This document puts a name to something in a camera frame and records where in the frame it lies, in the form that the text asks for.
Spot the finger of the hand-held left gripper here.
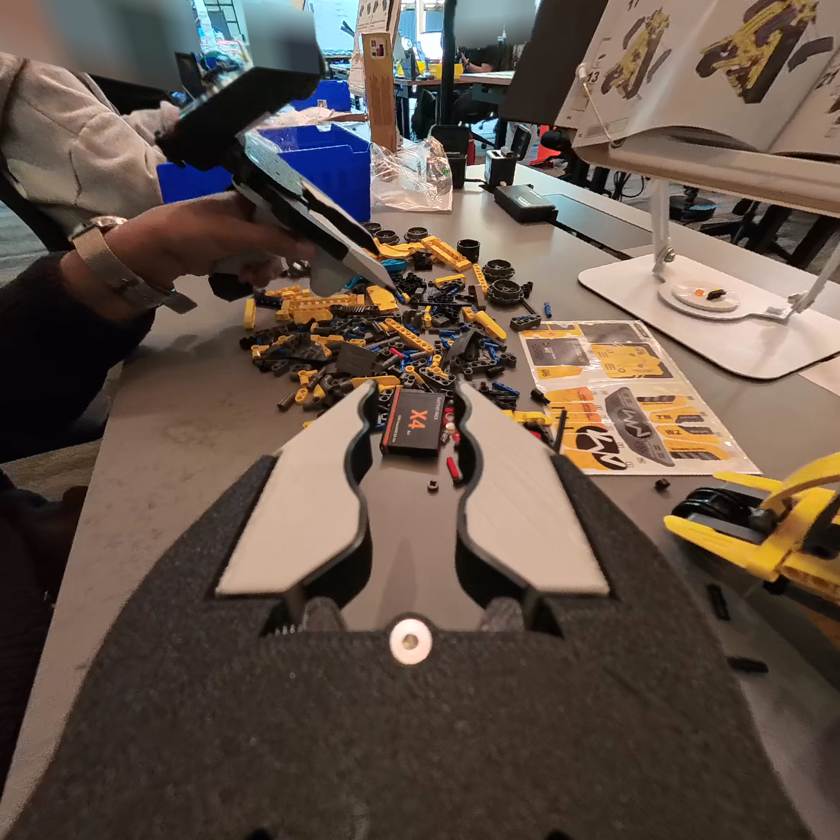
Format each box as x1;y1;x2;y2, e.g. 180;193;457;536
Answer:
233;180;399;298
282;182;383;258

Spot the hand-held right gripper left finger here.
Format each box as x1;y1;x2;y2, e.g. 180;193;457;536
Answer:
214;379;376;599

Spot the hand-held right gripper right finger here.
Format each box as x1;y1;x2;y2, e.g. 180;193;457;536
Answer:
451;379;611;599

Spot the teal toy piece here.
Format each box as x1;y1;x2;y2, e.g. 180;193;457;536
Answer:
343;258;409;291

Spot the pile of toy building pieces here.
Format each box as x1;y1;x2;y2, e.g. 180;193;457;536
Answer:
239;223;568;490

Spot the person's left forearm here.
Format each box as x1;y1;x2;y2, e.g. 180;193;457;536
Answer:
0;252;155;460

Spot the person's left hand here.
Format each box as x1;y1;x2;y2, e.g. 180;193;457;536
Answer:
105;193;316;290

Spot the large blue plastic bin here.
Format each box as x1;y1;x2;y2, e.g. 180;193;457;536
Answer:
157;123;373;224

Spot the clear plastic bag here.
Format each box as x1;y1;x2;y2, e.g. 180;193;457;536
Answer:
369;136;454;212

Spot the small blue plastic bin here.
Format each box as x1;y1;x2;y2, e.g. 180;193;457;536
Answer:
289;80;352;112

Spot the tall brown cardboard box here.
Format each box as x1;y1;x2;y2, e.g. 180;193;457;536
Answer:
361;31;400;153

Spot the black battery pack box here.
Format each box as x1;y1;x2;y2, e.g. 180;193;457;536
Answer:
379;387;447;457

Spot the yellow grey sticker sheet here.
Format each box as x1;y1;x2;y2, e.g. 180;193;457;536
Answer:
518;320;762;475

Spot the black power adapter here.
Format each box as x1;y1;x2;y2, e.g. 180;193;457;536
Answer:
493;185;559;224

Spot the person's beige jacket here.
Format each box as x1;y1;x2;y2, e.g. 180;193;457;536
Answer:
0;52;181;231

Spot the silver wristwatch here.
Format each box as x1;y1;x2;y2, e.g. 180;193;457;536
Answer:
69;215;198;315

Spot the black flat panel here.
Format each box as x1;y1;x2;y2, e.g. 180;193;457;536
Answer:
499;0;611;126

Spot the yellow black toy vehicle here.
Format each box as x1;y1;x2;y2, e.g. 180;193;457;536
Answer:
663;449;840;605

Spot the person's dark trouser leg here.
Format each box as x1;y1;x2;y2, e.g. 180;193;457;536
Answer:
0;472;86;775

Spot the white book stand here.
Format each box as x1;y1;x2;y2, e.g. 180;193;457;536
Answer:
571;134;840;382

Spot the open instruction booklet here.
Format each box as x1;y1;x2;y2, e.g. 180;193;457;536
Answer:
554;0;840;158

